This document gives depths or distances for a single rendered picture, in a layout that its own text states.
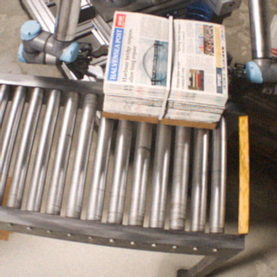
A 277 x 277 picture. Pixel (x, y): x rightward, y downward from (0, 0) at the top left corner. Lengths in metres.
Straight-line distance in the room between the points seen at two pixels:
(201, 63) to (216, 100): 0.12
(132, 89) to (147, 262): 1.06
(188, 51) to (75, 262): 1.19
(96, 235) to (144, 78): 0.49
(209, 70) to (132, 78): 0.24
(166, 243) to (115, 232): 0.16
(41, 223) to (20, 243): 0.84
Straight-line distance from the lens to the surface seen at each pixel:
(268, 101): 1.97
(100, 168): 1.39
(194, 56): 1.35
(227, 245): 1.36
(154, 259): 2.13
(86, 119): 1.47
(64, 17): 1.38
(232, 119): 1.61
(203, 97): 1.30
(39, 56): 1.57
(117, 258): 2.12
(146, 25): 1.40
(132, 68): 1.30
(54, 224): 1.33
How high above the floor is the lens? 2.07
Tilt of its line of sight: 62 degrees down
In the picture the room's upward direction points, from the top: 11 degrees clockwise
